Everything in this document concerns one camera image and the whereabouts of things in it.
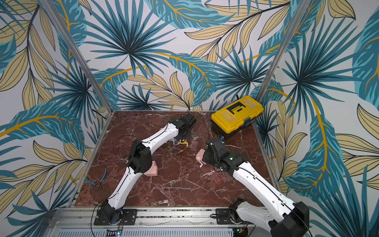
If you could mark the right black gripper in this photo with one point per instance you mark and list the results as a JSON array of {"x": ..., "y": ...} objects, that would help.
[{"x": 210, "y": 152}]

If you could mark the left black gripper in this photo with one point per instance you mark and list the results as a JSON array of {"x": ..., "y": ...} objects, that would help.
[{"x": 188, "y": 135}]

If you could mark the pink sharpener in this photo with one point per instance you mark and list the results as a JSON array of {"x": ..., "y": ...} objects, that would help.
[
  {"x": 153, "y": 171},
  {"x": 199, "y": 157}
]

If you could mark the yellow pencil sharpener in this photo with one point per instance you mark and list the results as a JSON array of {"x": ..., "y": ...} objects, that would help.
[{"x": 184, "y": 142}]

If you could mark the red transparent tray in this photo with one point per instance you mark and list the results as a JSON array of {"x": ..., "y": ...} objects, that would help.
[{"x": 217, "y": 177}]

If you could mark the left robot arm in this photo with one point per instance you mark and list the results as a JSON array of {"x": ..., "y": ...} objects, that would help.
[{"x": 139, "y": 163}]

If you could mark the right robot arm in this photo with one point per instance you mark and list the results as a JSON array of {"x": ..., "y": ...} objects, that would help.
[{"x": 280, "y": 216}]

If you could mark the clear pink tray back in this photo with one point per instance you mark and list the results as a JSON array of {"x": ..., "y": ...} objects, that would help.
[{"x": 194, "y": 145}]

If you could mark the yellow black toolbox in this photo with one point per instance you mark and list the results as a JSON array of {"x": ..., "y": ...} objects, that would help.
[{"x": 235, "y": 117}]

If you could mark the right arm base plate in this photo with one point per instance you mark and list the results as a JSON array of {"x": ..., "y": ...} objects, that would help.
[{"x": 226, "y": 216}]

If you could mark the blue handled pliers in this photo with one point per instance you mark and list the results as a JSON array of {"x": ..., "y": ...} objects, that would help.
[{"x": 97, "y": 184}]

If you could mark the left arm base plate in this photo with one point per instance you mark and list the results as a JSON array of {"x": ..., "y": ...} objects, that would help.
[{"x": 125, "y": 217}]

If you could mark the aluminium front rail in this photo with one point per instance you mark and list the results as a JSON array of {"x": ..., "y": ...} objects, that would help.
[{"x": 148, "y": 222}]

